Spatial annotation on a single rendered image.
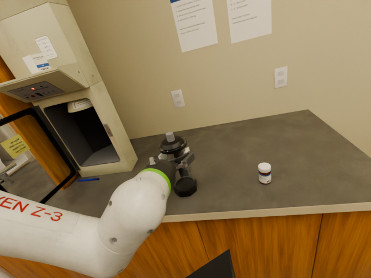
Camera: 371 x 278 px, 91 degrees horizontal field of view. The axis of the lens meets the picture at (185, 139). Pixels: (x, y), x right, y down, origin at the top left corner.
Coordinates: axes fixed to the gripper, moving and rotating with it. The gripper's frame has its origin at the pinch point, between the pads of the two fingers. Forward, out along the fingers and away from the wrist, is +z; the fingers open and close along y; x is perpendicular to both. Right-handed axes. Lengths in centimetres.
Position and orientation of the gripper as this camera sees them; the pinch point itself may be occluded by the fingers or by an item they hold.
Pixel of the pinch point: (175, 154)
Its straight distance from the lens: 69.6
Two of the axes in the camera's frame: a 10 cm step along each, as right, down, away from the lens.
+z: 1.6, -2.2, 9.6
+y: -9.7, 1.6, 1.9
